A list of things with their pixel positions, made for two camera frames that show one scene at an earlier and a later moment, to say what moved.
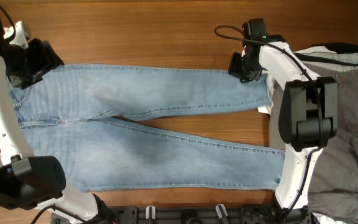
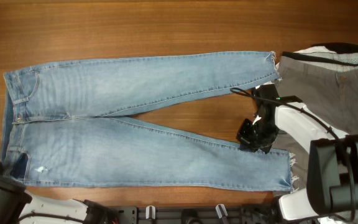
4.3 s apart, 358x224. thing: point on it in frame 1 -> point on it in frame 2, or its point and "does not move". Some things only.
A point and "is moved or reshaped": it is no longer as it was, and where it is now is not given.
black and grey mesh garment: x=347 y=56 does not move
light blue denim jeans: x=67 y=119 is moved or reshaped
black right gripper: x=234 y=69 -> x=242 y=136
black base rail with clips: x=191 y=214 does not move
